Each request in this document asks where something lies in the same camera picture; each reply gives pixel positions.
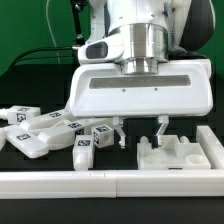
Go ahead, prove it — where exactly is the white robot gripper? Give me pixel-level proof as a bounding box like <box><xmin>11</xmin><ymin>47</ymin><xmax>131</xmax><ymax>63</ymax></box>
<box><xmin>70</xmin><ymin>59</ymin><xmax>213</xmax><ymax>149</ymax></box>

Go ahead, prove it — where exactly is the white chair seat block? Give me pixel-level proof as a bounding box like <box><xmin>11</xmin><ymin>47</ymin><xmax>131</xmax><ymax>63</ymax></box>
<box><xmin>137</xmin><ymin>135</ymin><xmax>211</xmax><ymax>170</ymax></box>

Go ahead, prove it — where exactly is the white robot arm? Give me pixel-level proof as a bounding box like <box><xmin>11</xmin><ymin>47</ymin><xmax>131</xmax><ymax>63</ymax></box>
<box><xmin>69</xmin><ymin>0</ymin><xmax>215</xmax><ymax>148</ymax></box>

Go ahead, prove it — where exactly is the long white chair side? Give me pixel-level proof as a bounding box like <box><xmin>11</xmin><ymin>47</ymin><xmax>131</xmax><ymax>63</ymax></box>
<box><xmin>4</xmin><ymin>117</ymin><xmax>114</xmax><ymax>159</ymax></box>

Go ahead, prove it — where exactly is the white cube with hole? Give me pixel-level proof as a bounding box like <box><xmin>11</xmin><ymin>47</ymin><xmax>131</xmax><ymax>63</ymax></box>
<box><xmin>91</xmin><ymin>124</ymin><xmax>114</xmax><ymax>148</ymax></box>

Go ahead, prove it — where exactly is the white piece at left edge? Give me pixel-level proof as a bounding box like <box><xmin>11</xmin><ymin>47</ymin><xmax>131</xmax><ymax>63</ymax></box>
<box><xmin>0</xmin><ymin>128</ymin><xmax>6</xmax><ymax>151</ymax></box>

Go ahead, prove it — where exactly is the white U-shaped border frame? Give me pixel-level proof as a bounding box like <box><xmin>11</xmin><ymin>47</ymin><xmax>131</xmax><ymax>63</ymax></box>
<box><xmin>0</xmin><ymin>126</ymin><xmax>224</xmax><ymax>199</ymax></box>

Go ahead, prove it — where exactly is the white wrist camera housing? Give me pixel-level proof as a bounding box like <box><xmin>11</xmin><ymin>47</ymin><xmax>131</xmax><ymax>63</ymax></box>
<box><xmin>78</xmin><ymin>40</ymin><xmax>123</xmax><ymax>64</ymax></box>

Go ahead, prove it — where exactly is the black cable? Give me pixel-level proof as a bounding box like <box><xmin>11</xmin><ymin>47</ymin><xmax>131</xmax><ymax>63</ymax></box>
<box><xmin>7</xmin><ymin>45</ymin><xmax>84</xmax><ymax>71</ymax></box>

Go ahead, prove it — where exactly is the thin white cable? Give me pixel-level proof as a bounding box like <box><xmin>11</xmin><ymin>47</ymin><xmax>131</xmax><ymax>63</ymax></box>
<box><xmin>45</xmin><ymin>0</ymin><xmax>62</xmax><ymax>65</ymax></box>

